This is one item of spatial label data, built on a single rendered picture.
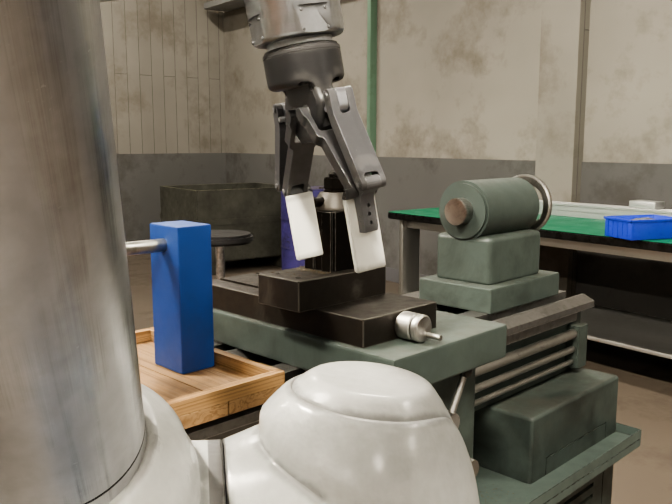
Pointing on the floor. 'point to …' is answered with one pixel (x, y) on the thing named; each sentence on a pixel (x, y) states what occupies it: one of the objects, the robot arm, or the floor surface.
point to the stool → (227, 245)
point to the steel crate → (230, 215)
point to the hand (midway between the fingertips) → (336, 252)
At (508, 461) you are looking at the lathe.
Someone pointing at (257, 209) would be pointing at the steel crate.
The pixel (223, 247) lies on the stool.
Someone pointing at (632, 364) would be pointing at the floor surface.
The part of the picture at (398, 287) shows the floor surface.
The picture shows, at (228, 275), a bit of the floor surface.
